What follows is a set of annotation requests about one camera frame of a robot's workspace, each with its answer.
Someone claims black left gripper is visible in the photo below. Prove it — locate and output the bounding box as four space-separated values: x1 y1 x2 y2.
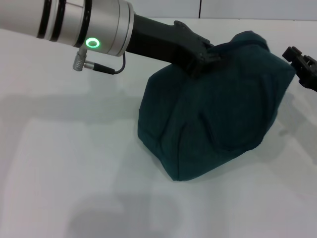
124 13 226 78

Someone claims dark teal insulated lunch bag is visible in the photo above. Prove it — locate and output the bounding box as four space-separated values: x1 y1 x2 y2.
137 30 297 183

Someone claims grey left gripper cable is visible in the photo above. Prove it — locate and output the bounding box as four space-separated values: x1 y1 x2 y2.
72 48 127 76

